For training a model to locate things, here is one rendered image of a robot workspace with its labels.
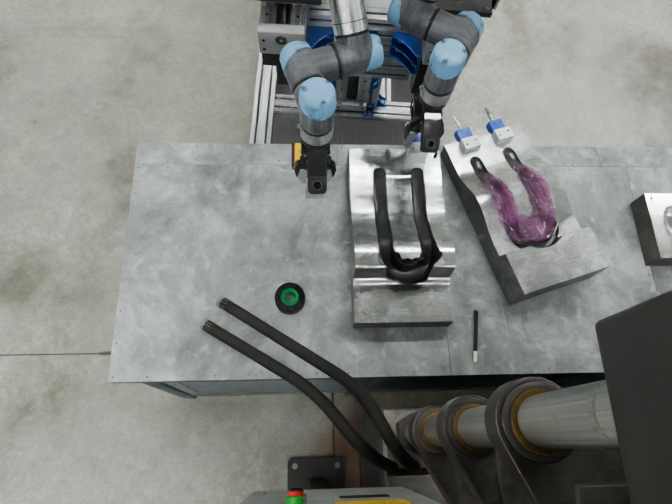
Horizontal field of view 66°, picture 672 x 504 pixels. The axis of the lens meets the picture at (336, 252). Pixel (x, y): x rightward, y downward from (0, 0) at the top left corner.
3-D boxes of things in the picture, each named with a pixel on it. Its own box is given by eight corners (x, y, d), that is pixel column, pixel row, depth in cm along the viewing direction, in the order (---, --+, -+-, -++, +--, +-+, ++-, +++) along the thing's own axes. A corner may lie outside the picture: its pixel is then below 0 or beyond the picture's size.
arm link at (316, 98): (328, 67, 105) (343, 100, 103) (326, 101, 116) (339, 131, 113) (291, 77, 104) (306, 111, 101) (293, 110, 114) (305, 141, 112)
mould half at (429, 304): (346, 164, 155) (350, 139, 143) (431, 164, 157) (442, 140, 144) (352, 327, 138) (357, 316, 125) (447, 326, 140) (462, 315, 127)
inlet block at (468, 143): (444, 123, 159) (448, 112, 154) (458, 119, 160) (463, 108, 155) (461, 158, 155) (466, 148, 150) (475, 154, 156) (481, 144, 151)
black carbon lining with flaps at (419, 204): (369, 170, 147) (374, 153, 138) (425, 171, 148) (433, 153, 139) (376, 287, 135) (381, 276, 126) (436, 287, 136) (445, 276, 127)
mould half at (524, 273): (439, 154, 158) (449, 134, 148) (514, 134, 163) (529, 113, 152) (508, 305, 143) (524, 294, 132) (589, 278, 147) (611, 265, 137)
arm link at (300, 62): (323, 55, 118) (340, 93, 115) (277, 67, 116) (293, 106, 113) (325, 29, 111) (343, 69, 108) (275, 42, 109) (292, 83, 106)
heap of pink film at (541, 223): (470, 174, 150) (479, 161, 143) (524, 159, 153) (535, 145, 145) (508, 254, 142) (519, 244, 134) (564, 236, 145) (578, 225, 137)
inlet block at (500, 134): (475, 114, 161) (481, 104, 156) (489, 111, 162) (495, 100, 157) (493, 149, 157) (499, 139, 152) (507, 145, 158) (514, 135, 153)
